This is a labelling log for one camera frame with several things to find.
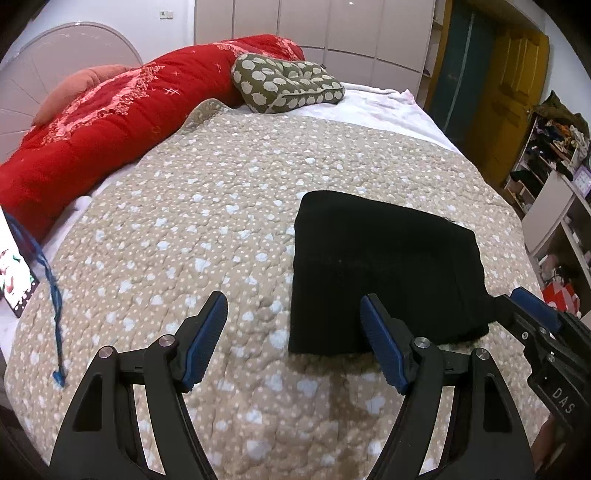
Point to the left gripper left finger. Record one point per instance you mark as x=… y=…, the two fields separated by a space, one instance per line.
x=128 y=418

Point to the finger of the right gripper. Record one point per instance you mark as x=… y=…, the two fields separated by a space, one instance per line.
x=520 y=325
x=542 y=313

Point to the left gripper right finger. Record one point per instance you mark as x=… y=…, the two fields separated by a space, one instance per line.
x=458 y=419

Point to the black pants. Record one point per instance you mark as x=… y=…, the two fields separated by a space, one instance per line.
x=425 y=269

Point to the red box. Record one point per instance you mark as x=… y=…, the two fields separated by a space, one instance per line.
x=562 y=297

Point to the white shelf unit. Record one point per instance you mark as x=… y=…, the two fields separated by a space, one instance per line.
x=549 y=186

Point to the beige spotted quilt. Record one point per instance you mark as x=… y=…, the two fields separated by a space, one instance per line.
x=213 y=208

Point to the red blanket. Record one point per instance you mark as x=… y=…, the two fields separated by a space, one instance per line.
x=117 y=122

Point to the white bed sheet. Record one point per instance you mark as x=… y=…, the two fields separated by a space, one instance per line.
x=382 y=109

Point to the yellow wooden door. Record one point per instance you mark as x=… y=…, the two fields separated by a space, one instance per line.
x=513 y=86

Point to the orange pillow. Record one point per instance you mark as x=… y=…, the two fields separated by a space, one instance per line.
x=72 y=87

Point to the green patterned cushion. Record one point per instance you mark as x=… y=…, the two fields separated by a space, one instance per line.
x=271 y=86

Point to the white wardrobe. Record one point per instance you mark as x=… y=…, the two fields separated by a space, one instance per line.
x=383 y=44

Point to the white round headboard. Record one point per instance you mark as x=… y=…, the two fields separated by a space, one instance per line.
x=38 y=67

